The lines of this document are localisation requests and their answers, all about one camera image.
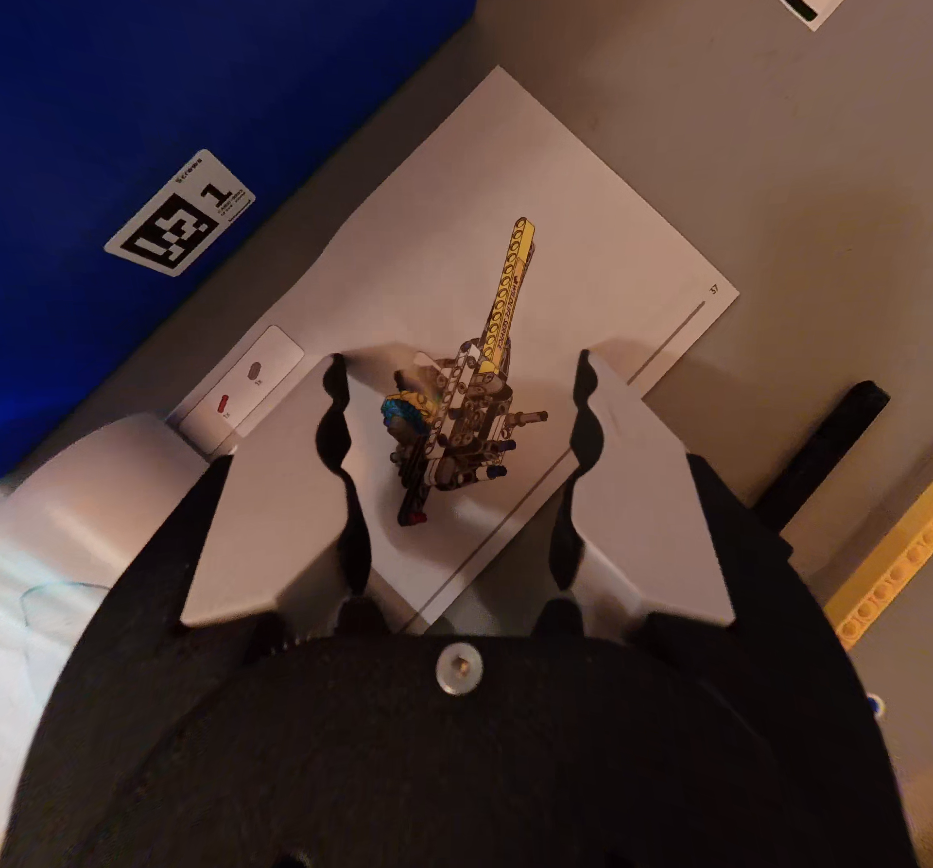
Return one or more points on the lego instruction booklet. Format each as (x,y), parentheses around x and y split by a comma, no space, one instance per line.
(583,226)

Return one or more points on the large blue plastic bin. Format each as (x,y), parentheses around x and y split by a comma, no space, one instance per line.
(219,44)

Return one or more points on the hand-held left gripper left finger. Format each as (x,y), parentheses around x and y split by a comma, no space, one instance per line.
(270,511)

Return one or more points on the multicoloured lego model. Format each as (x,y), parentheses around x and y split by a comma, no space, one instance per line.
(896,576)

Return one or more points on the white marker label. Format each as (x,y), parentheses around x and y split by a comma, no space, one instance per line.
(178,215)

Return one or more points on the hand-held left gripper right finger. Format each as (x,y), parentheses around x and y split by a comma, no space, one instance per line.
(649,511)

